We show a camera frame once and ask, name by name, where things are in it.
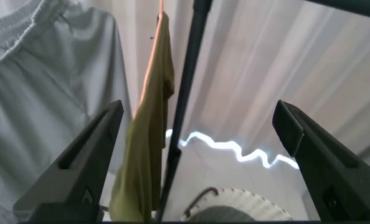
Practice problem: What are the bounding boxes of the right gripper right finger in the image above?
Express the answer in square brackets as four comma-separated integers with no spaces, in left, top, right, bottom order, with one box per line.
[272,99,370,222]

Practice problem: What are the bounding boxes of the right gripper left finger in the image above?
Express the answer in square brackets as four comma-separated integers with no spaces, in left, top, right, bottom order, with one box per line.
[12,99,125,222]

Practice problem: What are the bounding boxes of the pale grey shorts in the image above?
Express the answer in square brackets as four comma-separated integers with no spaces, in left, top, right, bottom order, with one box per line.
[0,0,133,224]

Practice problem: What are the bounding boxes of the white laundry basket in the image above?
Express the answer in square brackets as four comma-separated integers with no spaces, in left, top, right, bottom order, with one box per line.
[181,186,294,222]

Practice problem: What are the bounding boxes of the black clothes rack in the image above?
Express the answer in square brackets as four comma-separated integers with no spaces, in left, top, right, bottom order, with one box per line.
[155,0,370,222]

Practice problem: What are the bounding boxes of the green garment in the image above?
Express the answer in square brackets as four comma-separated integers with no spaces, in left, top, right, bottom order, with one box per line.
[108,11,176,222]

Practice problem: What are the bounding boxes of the white curtain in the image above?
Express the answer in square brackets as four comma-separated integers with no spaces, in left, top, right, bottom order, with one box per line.
[78,0,370,170]

